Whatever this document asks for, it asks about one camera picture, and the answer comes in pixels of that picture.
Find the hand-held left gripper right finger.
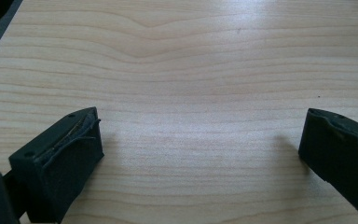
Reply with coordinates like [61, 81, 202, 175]
[297, 107, 358, 224]

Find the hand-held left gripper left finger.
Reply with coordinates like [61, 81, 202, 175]
[8, 106, 105, 224]

